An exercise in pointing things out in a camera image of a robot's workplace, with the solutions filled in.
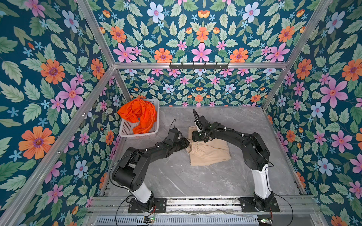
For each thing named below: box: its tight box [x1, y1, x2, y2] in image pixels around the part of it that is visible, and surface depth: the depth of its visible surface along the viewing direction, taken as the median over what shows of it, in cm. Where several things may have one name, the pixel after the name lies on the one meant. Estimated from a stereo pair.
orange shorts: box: [116, 98, 158, 135], surface depth 103 cm
